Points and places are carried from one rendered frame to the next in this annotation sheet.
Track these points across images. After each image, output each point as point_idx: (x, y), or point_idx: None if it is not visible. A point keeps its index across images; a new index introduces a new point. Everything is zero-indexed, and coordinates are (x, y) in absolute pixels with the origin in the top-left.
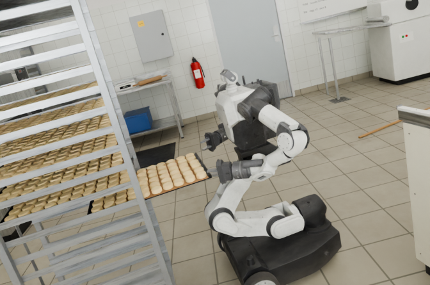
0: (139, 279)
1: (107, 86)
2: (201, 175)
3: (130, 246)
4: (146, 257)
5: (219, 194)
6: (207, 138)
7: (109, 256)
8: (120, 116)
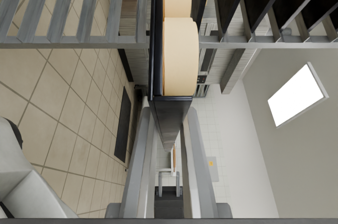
0: None
1: (321, 35)
2: (194, 36)
3: None
4: (4, 8)
5: (20, 180)
6: (179, 190)
7: None
8: (267, 39)
